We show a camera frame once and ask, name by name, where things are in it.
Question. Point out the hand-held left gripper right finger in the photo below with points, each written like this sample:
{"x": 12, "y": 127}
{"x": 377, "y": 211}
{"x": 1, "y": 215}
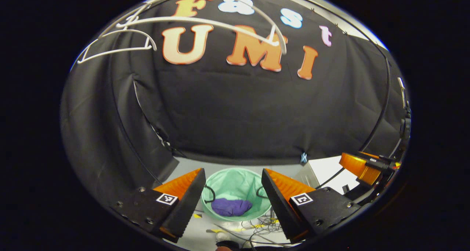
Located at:
{"x": 279, "y": 207}

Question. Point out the blue clip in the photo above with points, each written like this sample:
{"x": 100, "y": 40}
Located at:
{"x": 303, "y": 157}

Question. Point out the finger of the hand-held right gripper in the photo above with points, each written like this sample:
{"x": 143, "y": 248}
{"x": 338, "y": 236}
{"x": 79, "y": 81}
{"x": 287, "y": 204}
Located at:
{"x": 354, "y": 163}

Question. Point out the white flat board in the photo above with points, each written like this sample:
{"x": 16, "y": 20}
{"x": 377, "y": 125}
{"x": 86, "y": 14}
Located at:
{"x": 330, "y": 166}

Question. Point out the green laundry hamper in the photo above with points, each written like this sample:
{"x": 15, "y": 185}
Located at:
{"x": 235, "y": 185}

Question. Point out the black clothes rack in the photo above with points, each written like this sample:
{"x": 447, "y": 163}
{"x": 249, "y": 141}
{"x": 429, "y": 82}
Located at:
{"x": 383, "y": 109}

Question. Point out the white plastic hanger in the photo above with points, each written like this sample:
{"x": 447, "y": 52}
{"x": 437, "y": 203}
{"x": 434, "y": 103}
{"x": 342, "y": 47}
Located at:
{"x": 274, "y": 42}
{"x": 114, "y": 53}

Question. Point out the black backdrop cloth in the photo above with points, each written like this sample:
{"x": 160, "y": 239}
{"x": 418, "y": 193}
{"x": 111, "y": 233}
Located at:
{"x": 238, "y": 115}

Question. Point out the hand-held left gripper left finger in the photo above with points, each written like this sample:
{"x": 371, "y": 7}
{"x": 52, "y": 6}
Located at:
{"x": 187, "y": 207}

